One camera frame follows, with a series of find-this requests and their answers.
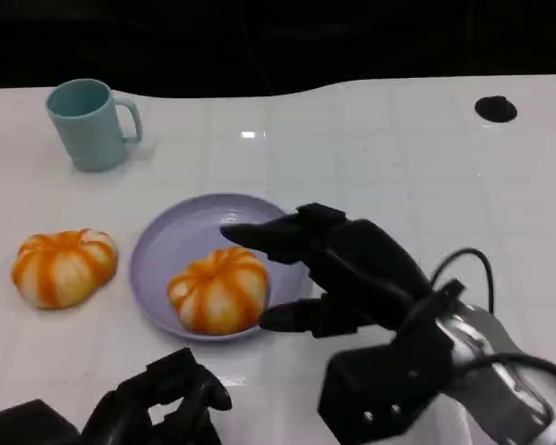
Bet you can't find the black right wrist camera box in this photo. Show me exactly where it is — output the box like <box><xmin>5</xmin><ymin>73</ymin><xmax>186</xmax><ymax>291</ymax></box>
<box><xmin>318</xmin><ymin>340</ymin><xmax>456</xmax><ymax>436</ymax></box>

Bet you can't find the lilac plate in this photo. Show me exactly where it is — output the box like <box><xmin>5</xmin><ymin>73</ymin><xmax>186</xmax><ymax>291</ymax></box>
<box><xmin>130</xmin><ymin>193</ymin><xmax>314</xmax><ymax>343</ymax></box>

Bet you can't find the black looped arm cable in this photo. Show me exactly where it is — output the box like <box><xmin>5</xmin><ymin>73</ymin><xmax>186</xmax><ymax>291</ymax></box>
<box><xmin>429</xmin><ymin>248</ymin><xmax>496</xmax><ymax>316</ymax></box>

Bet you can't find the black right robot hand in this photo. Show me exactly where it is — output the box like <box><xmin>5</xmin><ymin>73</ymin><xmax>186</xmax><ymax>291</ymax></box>
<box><xmin>220</xmin><ymin>202</ymin><xmax>435</xmax><ymax>339</ymax></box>

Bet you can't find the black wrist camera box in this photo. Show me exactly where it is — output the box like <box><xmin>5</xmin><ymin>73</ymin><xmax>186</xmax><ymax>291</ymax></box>
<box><xmin>0</xmin><ymin>399</ymin><xmax>82</xmax><ymax>445</ymax></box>
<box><xmin>318</xmin><ymin>340</ymin><xmax>456</xmax><ymax>436</ymax></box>

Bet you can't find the black table cable grommet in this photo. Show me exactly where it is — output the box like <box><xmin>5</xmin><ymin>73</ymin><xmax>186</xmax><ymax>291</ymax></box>
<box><xmin>474</xmin><ymin>95</ymin><xmax>519</xmax><ymax>123</ymax></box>

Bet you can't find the orange and white bread roll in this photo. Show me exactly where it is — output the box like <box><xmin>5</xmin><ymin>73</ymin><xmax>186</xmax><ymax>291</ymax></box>
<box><xmin>167</xmin><ymin>246</ymin><xmax>271</xmax><ymax>336</ymax></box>
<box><xmin>11</xmin><ymin>228</ymin><xmax>120</xmax><ymax>311</ymax></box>

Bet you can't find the pale green mug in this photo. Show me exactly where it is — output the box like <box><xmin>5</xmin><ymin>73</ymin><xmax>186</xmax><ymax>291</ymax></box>
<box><xmin>44</xmin><ymin>78</ymin><xmax>144</xmax><ymax>173</ymax></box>

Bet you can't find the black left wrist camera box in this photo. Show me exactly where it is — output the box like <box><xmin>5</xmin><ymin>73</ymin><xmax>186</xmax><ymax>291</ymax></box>
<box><xmin>0</xmin><ymin>399</ymin><xmax>82</xmax><ymax>445</ymax></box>

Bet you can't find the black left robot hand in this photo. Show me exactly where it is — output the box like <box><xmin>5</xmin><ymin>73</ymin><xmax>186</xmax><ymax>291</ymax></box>
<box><xmin>81</xmin><ymin>347</ymin><xmax>234</xmax><ymax>445</ymax></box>

